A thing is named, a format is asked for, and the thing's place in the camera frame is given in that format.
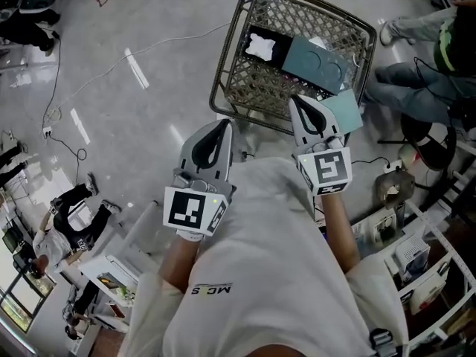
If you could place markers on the white metal shelf rack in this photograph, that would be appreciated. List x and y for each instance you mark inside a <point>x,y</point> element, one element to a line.
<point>435,233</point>

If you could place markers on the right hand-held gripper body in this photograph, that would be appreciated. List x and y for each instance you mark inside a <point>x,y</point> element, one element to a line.
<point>329,167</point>

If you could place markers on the white perforated box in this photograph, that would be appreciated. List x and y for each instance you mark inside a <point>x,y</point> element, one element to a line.
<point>411,253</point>

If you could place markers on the white power strip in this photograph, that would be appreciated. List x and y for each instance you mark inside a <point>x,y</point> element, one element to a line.
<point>47,131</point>

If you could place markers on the black round stool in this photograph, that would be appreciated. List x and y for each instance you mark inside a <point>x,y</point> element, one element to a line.
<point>427,140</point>

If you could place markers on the brown woven basket cart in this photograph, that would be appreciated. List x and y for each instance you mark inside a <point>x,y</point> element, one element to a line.
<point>267,84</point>

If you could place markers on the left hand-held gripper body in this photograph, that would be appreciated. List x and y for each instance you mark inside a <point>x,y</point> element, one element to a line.
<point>186,206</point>

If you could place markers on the white table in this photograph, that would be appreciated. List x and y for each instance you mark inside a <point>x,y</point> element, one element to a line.
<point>111,270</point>

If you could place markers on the white item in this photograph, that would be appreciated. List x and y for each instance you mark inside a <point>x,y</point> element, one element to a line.
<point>262,47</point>

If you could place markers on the person's white t-shirt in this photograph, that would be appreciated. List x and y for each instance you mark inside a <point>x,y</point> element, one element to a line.
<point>275,255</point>

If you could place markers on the person's left forearm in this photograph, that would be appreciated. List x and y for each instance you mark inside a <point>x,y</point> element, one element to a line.
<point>180,262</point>

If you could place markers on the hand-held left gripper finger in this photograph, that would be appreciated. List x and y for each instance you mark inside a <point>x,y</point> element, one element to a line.
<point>187,151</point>
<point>227,151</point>

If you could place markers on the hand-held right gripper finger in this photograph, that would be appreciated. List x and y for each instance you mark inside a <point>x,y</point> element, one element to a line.
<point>296,125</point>
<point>331,123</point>

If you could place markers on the person's right forearm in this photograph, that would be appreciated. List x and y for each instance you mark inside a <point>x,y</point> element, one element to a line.
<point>339,229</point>

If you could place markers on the teal box with black interior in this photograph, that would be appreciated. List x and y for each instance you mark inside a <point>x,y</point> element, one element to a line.
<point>316,65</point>

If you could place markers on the teal square cardboard piece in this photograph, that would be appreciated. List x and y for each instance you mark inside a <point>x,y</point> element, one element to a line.
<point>346,112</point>

